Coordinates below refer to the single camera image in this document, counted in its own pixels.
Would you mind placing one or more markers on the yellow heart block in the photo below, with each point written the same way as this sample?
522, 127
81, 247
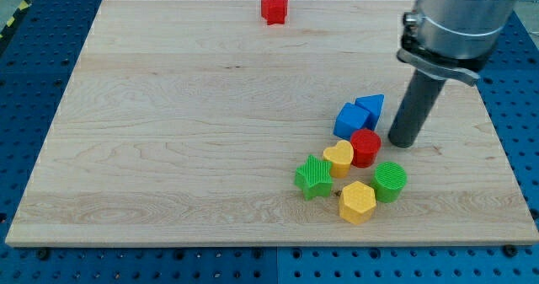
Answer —
340, 156

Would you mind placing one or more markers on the blue triangle block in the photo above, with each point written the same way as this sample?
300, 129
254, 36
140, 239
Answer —
373, 104

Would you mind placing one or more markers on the blue cube block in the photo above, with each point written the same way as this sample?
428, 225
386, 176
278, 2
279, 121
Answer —
350, 119

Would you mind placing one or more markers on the yellow hexagon block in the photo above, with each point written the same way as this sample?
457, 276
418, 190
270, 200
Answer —
357, 203

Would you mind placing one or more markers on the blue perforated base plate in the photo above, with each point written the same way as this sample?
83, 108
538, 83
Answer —
35, 66

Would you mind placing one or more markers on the wooden board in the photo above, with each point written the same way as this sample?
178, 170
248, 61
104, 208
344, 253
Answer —
184, 121

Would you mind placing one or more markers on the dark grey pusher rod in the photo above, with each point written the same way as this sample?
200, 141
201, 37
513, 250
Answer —
419, 99

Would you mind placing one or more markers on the red cylinder block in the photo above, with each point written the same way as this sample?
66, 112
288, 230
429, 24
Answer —
366, 145

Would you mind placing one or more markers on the green cylinder block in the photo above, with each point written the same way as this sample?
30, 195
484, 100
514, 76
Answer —
388, 180

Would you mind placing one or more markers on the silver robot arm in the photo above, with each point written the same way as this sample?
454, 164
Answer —
452, 39

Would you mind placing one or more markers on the red star block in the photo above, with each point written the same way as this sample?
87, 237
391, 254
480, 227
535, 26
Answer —
274, 11

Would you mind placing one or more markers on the green star block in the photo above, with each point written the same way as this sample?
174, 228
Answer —
313, 178

